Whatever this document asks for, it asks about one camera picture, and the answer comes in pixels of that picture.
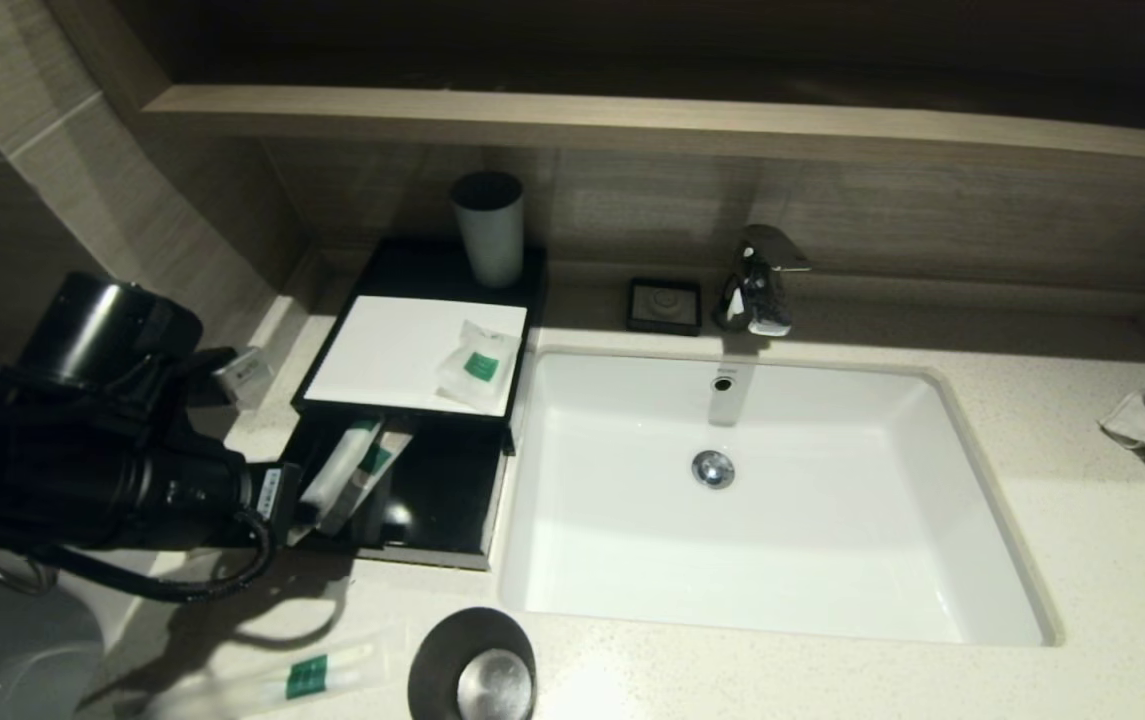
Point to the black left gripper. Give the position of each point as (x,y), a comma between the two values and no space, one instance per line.
(262,500)

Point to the long white packet green label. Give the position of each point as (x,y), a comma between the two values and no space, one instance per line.
(307,678)
(379,460)
(337,475)

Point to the black plastic tray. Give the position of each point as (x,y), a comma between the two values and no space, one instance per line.
(442,490)

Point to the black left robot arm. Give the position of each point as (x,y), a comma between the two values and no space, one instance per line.
(82,470)

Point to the black amenity tray with drawer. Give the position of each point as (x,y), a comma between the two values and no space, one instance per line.
(412,265)

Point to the white ribbed mat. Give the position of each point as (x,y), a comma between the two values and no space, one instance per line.
(382,350)

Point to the round black dish metal centre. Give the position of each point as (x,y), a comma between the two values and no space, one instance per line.
(432,660)

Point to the small square packet green label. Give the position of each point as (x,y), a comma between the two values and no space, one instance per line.
(480,368)

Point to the grey cup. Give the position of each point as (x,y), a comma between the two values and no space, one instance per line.
(487,240)

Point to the grey toilet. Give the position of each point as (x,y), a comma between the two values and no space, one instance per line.
(12,670)

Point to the black soap dish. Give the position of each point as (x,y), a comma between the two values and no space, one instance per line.
(664,305)

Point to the chrome drain plug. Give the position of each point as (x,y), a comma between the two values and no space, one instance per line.
(713,470)

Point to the chrome faucet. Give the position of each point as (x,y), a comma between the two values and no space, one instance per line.
(762,290)

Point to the white sink basin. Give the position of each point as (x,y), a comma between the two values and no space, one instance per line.
(832,520)

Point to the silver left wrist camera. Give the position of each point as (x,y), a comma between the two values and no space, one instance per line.
(244,378)

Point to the wooden wall shelf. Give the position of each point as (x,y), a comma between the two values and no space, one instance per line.
(632,125)

